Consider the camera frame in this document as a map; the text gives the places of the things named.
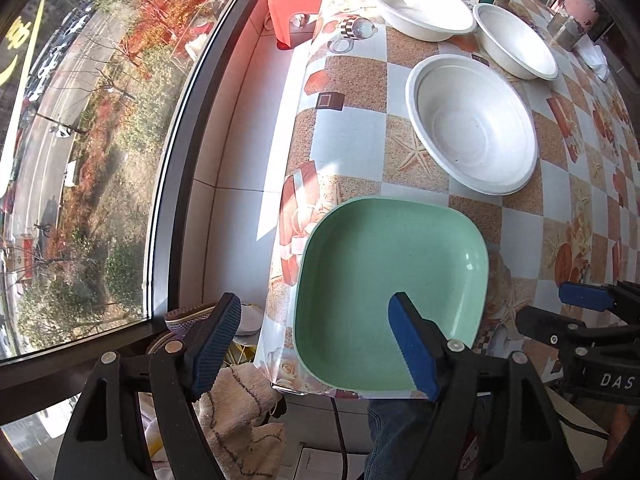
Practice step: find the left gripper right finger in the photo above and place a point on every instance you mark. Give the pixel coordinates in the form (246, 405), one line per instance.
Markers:
(523, 436)

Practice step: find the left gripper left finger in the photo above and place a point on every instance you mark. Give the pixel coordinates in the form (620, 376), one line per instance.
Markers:
(178, 378)

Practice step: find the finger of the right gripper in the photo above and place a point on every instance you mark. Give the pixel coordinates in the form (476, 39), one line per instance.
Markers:
(622, 299)
(561, 332)

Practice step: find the green square plate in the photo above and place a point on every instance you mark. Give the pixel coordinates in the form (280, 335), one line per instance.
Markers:
(359, 255)

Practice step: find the white paper bowl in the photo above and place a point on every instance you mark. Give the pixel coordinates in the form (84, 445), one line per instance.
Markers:
(473, 123)
(427, 20)
(512, 44)

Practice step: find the beige striped towel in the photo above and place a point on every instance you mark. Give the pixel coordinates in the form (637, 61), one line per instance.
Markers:
(232, 417)

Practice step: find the blue jeans leg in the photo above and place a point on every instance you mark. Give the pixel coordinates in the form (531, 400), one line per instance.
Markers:
(398, 429)

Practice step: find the white crumpled cloth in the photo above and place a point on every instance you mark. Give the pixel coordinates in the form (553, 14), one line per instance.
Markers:
(594, 58)

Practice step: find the checkered floral tablecloth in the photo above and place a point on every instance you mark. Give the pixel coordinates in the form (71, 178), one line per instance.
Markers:
(576, 220)

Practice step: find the pink metal canister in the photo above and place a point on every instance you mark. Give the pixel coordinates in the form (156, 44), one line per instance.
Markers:
(573, 20)

